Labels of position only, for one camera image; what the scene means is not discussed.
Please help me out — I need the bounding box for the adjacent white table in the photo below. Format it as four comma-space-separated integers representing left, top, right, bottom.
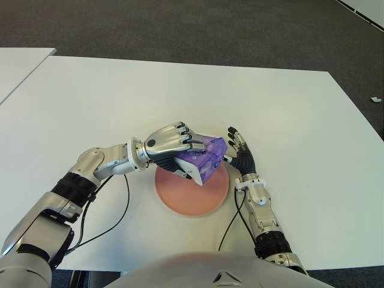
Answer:
0, 47, 57, 106

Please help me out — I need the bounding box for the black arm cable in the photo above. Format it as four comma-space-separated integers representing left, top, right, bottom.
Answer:
49, 173, 130, 268
218, 187, 256, 251

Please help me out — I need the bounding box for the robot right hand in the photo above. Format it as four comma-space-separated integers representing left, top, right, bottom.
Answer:
223, 125, 256, 176

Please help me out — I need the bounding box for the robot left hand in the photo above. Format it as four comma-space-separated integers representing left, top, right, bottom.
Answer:
138, 121, 208, 181

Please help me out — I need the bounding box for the pink round plate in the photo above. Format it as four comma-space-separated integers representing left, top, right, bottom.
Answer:
154, 163, 230, 216

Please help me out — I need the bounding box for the purple tissue paper pack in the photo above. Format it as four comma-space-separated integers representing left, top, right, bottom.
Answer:
174, 134, 227, 186

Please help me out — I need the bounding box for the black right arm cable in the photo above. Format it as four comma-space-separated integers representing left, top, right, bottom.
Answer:
218, 187, 256, 251

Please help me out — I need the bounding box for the silver robot torso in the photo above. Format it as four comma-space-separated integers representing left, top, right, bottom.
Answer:
103, 251, 325, 288

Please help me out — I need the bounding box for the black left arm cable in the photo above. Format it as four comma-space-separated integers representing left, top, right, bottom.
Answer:
49, 173, 130, 268

